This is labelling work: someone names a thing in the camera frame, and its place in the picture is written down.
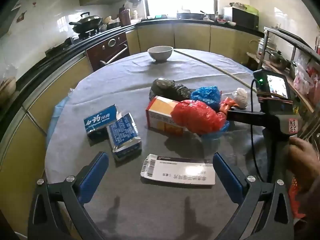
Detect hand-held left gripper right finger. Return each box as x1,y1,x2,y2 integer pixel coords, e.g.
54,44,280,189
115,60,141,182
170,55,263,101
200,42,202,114
212,152,294,240

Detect black wok with lid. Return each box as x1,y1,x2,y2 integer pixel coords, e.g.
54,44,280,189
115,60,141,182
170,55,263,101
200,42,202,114
69,12,103,34

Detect blue plastic bag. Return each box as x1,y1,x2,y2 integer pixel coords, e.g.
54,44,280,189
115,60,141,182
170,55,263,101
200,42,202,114
190,86,229,132

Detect black plastic bag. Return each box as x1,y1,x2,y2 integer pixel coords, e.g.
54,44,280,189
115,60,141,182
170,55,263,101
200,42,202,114
149,78,195,103

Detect dark red thermos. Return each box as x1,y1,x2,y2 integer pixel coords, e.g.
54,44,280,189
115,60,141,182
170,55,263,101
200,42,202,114
119,5,131,26

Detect red plastic bag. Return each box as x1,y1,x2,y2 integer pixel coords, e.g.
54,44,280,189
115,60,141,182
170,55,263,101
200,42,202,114
172,100,227,134

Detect black microwave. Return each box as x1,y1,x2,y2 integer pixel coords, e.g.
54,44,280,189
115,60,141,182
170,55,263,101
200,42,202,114
231,6,259,30

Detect blue and silver box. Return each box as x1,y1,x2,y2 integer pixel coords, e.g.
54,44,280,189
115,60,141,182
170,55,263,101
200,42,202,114
106,113,143,161

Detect wooden storage shelf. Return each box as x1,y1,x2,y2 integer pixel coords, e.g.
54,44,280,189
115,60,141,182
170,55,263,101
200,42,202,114
246,26,320,140

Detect dark red oven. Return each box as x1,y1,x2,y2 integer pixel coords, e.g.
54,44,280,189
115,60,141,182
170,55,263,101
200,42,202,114
86,32,131,72

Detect white tissue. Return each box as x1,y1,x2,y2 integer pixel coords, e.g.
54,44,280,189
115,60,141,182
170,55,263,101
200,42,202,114
232,88,248,109

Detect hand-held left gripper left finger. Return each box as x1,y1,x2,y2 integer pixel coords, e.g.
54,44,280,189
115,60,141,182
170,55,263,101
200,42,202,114
28,151,109,240

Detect orange plastic bag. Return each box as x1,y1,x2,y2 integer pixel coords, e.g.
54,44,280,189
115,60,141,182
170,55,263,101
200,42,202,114
219,97,237,114

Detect white box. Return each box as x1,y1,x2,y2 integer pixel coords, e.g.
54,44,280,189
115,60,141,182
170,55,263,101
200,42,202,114
140,154,216,187

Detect light blue underlay cloth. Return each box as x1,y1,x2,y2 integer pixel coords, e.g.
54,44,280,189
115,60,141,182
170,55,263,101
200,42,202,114
46,89,75,137

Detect green cloth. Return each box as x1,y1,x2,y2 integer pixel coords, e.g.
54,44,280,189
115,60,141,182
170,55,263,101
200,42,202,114
229,2,259,15

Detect red plastic basket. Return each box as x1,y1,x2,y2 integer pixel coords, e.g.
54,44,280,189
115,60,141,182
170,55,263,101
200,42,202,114
288,175,307,220

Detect pink plastic bags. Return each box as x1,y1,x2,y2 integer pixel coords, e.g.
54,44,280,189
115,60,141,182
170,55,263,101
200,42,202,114
293,54,320,102

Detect steel pot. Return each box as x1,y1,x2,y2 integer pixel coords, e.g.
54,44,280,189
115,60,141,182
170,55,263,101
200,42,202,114
265,50,291,71

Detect orange and white carton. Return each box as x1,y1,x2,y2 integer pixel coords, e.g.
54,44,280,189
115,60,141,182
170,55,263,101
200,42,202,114
146,96,191,136

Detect blue toothpaste box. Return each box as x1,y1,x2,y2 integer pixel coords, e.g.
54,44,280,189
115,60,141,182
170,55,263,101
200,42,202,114
84,104,122,140

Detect round table grey cloth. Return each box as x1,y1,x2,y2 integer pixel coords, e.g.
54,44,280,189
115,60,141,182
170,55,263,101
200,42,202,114
45,49,278,240

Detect long wooden stick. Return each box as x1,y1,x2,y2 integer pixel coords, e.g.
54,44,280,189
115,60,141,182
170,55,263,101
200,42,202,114
174,50,258,92

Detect black kitchen countertop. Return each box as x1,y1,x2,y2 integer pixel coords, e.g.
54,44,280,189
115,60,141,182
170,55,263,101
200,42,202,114
15,17,265,105

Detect thick black cable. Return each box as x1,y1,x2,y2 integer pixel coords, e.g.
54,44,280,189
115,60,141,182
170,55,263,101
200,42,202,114
250,78,263,180

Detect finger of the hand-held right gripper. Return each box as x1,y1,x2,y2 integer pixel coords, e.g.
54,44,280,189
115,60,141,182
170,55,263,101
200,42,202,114
226,109,267,127

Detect metal basin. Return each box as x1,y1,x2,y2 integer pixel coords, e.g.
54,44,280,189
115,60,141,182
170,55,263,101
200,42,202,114
176,11,216,20

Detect white bowl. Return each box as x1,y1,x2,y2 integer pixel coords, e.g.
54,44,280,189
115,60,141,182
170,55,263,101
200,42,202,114
147,46,173,62

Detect person's right hand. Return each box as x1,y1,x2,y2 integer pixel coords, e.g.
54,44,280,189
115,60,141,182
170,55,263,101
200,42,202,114
287,137,320,194

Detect black gas stove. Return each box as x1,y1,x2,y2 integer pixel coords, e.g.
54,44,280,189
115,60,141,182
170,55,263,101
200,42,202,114
45,33,100,56

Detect brown bowl in plastic bag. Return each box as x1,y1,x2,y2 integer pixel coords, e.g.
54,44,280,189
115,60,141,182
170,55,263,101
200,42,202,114
0,77,17,101

